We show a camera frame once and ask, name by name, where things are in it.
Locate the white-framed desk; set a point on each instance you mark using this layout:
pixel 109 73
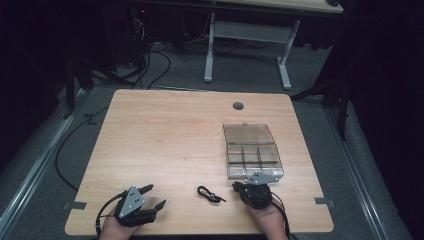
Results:
pixel 250 31

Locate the black metal stand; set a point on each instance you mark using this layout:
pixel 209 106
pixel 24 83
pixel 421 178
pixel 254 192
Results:
pixel 70 86
pixel 341 100

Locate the clear plastic compartment box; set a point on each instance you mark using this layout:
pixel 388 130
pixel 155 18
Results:
pixel 250 146

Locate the person's left hand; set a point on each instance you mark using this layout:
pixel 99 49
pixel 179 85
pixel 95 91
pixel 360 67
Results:
pixel 115 230

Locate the grey tape strip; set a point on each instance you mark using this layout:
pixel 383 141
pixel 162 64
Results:
pixel 75 205
pixel 324 201

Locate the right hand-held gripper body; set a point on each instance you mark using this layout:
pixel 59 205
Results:
pixel 257 195

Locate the grey table grommet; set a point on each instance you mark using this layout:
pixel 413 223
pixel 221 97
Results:
pixel 238 106

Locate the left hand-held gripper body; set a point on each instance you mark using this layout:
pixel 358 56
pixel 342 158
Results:
pixel 131 202

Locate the metal floor rail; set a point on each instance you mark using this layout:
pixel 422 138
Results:
pixel 356 173
pixel 33 170

